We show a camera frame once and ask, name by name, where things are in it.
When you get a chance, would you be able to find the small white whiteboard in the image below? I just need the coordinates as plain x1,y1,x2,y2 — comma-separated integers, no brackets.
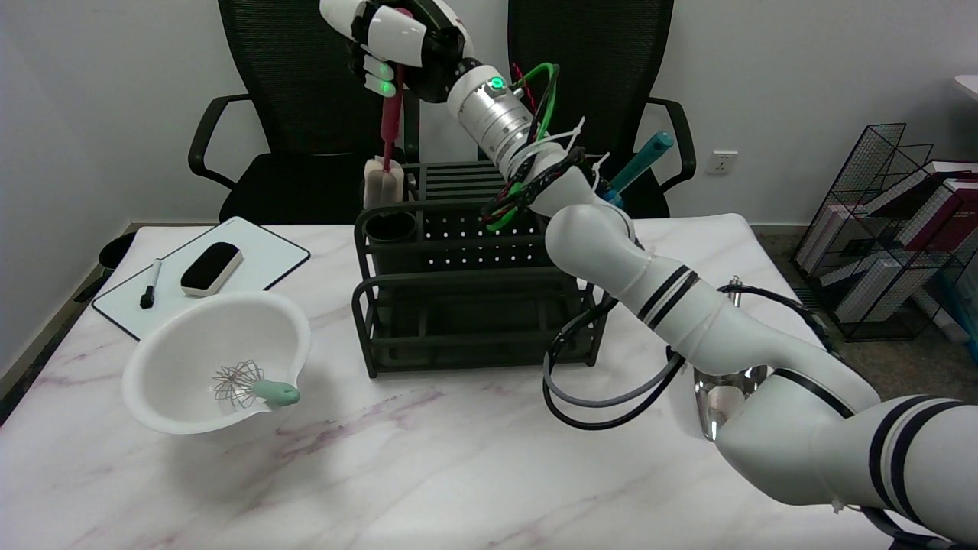
92,216,312,341

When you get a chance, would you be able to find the black mesh office chair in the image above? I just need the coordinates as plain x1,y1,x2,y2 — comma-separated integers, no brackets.
478,0,698,220
189,0,421,225

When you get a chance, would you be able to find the black whiteboard marker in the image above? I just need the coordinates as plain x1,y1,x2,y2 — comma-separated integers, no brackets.
140,258,164,310

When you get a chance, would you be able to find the pink sponge bottle brush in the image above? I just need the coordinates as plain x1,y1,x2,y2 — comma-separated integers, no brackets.
363,6,417,212

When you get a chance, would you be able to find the black wire mesh rack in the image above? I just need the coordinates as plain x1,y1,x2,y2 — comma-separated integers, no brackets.
791,122,978,342

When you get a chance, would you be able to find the green handled wire whisk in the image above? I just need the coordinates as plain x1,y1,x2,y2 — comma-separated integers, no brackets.
212,361,301,409

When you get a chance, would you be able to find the black whiteboard eraser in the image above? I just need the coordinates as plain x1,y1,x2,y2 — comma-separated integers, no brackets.
180,242,245,298

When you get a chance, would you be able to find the teal bottle brush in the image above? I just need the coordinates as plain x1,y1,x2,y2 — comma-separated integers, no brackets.
604,131,675,209

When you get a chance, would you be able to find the white book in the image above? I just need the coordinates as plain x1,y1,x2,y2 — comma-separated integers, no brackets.
833,252,929,323

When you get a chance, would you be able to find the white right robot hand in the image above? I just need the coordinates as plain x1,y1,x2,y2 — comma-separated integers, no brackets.
319,0,475,104

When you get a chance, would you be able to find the dark green dish rack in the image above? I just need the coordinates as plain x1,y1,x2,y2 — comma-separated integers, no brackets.
351,160,612,379

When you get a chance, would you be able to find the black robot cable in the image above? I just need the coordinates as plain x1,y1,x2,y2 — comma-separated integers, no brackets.
541,284,841,432

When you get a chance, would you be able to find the dark maroon book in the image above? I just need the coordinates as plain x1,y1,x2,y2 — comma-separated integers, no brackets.
879,172,978,257

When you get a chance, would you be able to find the green robot cable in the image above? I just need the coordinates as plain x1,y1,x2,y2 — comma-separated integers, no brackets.
485,63,561,232

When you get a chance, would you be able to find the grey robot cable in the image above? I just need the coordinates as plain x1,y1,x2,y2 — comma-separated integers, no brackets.
544,350,685,409

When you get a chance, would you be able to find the shiny metal scoop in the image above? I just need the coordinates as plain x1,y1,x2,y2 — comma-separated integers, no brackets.
694,277,769,442

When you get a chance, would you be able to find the white plastic mixing bowl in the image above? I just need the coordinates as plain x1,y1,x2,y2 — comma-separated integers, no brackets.
122,290,312,436

